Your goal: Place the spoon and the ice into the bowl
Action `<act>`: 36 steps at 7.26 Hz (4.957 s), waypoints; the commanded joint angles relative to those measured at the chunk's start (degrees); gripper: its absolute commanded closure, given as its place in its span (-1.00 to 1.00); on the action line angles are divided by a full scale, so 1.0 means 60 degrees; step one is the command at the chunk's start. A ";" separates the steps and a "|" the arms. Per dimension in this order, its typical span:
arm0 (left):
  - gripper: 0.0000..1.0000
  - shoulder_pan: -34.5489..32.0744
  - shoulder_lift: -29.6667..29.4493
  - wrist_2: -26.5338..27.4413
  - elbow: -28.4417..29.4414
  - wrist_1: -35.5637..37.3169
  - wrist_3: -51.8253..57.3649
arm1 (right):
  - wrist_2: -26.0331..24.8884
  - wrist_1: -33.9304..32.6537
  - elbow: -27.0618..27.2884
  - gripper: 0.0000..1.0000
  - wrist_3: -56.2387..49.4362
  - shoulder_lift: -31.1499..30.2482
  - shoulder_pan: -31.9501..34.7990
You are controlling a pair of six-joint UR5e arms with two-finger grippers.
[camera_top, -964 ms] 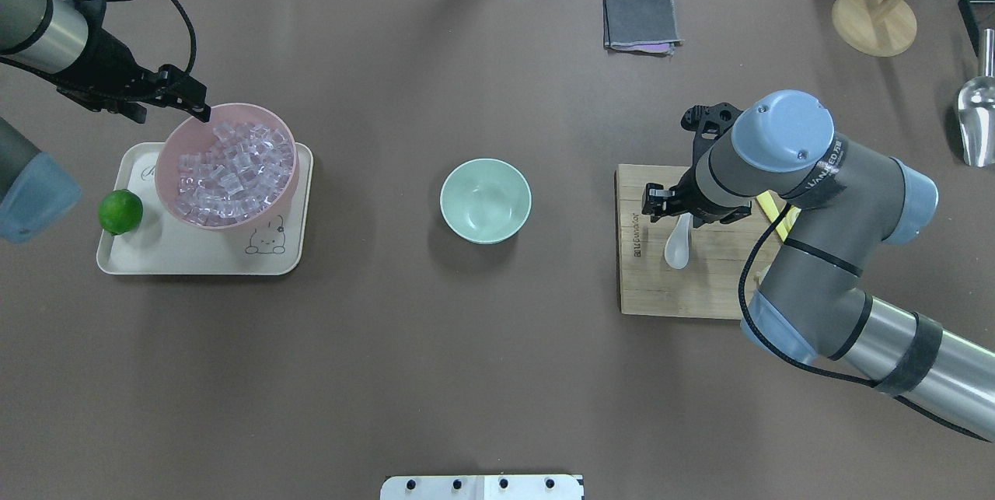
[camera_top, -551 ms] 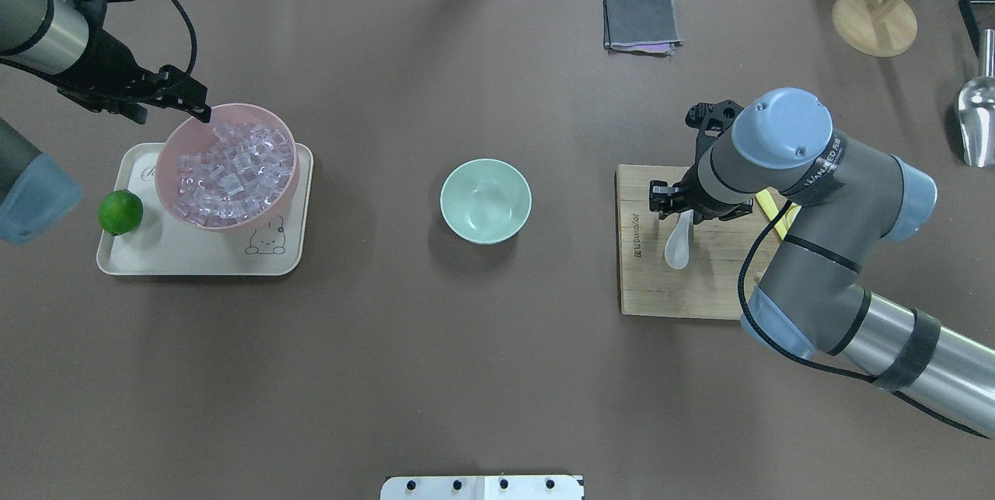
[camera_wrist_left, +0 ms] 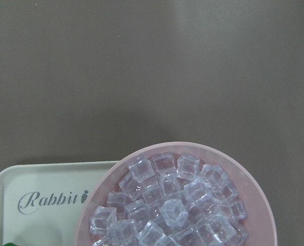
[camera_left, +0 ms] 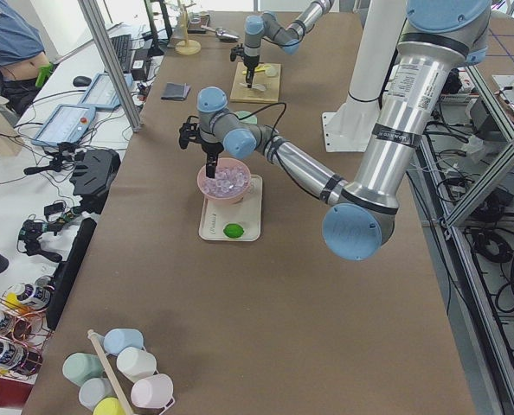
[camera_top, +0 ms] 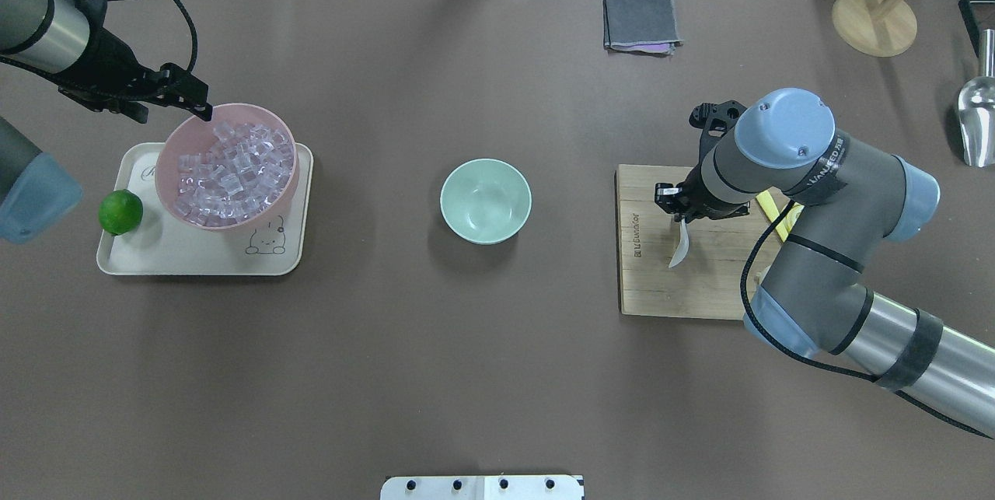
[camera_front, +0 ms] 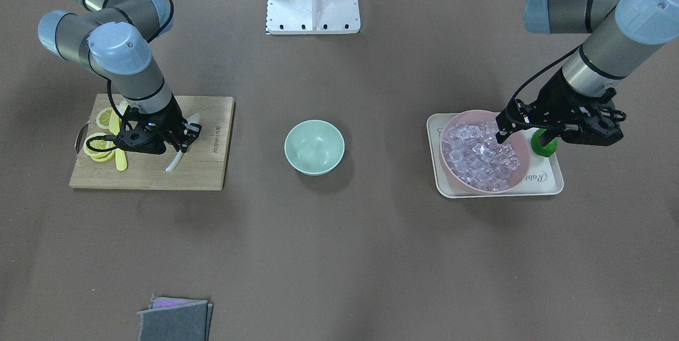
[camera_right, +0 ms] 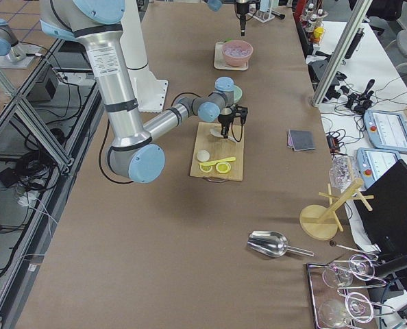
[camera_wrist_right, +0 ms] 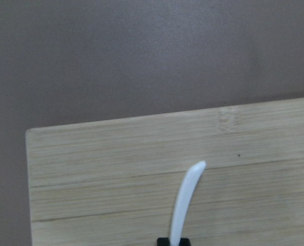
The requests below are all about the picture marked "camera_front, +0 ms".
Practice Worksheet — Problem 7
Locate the yellow plastic knife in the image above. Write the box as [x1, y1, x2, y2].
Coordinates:
[109, 105, 128, 171]

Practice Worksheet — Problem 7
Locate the green lime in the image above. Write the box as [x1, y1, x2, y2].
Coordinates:
[530, 129, 558, 158]

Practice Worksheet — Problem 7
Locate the mint green bowl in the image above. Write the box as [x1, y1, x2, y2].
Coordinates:
[284, 119, 346, 176]

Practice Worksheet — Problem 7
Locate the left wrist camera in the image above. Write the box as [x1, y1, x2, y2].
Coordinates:
[556, 101, 626, 147]

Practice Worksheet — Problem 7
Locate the grey folded cloth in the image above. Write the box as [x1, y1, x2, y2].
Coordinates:
[137, 296, 214, 340]

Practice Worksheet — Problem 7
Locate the pink bowl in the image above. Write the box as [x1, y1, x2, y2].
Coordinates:
[426, 110, 533, 198]

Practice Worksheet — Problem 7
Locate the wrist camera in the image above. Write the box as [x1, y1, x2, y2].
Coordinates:
[105, 128, 167, 155]
[556, 101, 626, 147]

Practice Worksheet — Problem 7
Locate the single lemon slice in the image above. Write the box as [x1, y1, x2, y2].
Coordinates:
[95, 107, 117, 130]

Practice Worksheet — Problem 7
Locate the bamboo cutting board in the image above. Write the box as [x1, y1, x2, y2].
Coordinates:
[69, 96, 235, 190]

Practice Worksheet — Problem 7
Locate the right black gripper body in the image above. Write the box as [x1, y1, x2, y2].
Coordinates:
[127, 96, 186, 145]

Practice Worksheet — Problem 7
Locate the lemon slice stack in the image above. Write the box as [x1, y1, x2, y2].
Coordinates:
[83, 132, 116, 162]

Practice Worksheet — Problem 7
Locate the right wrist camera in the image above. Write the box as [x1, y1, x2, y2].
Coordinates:
[105, 128, 167, 155]

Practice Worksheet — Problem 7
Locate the clear ice cubes pile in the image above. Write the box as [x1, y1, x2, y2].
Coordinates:
[441, 121, 524, 192]

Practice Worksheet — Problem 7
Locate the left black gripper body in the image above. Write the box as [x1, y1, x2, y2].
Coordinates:
[526, 71, 616, 130]

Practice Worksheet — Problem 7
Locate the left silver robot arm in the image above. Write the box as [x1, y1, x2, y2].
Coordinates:
[495, 0, 678, 147]

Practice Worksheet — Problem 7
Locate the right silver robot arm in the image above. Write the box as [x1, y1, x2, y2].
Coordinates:
[37, 0, 202, 155]

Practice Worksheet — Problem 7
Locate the beige plastic tray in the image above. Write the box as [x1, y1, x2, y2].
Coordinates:
[426, 113, 563, 199]

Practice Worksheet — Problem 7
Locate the white ceramic spoon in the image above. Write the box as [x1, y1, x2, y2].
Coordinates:
[165, 113, 201, 173]

